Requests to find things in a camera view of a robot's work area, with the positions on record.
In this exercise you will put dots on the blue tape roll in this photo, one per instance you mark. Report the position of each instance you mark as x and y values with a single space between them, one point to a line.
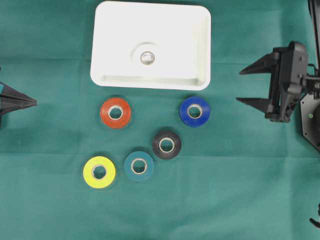
194 101

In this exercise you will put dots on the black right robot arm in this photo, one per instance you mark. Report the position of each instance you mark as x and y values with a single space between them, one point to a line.
310 82

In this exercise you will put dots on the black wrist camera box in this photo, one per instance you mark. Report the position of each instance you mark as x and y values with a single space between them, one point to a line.
293 66

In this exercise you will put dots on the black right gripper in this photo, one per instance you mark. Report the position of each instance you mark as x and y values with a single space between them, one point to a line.
282 104

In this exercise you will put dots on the teal tape roll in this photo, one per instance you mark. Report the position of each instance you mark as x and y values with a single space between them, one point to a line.
129 166

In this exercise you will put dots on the white tape roll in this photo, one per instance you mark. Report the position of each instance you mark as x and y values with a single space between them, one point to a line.
145 54

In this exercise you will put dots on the black tape roll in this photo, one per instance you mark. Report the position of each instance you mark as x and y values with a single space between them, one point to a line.
173 138

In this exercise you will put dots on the white plastic tray case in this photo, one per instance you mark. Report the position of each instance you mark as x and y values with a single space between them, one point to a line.
181 32

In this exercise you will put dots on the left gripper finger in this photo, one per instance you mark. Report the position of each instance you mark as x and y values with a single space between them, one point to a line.
11 93
11 105

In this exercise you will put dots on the yellow tape roll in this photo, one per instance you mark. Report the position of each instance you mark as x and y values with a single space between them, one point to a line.
91 165

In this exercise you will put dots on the red tape roll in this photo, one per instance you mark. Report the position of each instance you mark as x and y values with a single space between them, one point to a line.
115 112

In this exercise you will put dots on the black clip at edge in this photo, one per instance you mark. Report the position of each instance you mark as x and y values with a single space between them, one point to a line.
314 222

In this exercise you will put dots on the green table cloth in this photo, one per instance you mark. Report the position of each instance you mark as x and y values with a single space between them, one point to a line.
239 176

